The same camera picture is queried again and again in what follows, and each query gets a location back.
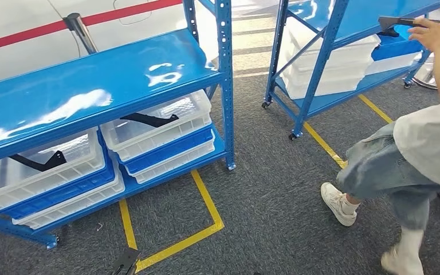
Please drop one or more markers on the black bracket part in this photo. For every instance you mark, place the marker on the black bracket part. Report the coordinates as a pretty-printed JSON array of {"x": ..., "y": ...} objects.
[
  {"x": 155, "y": 122},
  {"x": 53, "y": 161},
  {"x": 389, "y": 23}
]

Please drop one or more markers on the person's hand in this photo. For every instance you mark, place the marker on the person's hand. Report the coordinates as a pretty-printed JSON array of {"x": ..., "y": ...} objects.
[{"x": 438, "y": 36}]

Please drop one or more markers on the blue metal shelf rack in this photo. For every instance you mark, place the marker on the blue metal shelf rack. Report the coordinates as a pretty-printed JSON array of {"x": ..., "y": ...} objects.
[
  {"x": 356, "y": 15},
  {"x": 91, "y": 72}
]

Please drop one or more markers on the stacked white plastic bins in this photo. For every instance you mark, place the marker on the stacked white plastic bins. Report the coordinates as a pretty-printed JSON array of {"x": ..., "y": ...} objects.
[{"x": 330, "y": 72}]

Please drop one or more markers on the person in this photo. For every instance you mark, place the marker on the person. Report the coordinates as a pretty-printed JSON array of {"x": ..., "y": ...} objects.
[{"x": 425, "y": 151}]

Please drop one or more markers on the white plastic bin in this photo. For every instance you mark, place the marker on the white plastic bin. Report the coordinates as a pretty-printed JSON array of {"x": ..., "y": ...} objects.
[
  {"x": 391, "y": 64},
  {"x": 64, "y": 207},
  {"x": 170, "y": 164},
  {"x": 53, "y": 176},
  {"x": 159, "y": 137}
]

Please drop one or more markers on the chrome stanchion post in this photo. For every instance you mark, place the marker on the chrome stanchion post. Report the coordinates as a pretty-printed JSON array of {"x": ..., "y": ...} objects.
[{"x": 81, "y": 34}]

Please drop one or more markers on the black robot left foot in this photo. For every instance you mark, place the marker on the black robot left foot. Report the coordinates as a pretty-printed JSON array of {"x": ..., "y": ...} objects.
[{"x": 127, "y": 262}]

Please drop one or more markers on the small white floor scrap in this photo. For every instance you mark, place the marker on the small white floor scrap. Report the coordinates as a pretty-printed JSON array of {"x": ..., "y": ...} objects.
[{"x": 99, "y": 227}]

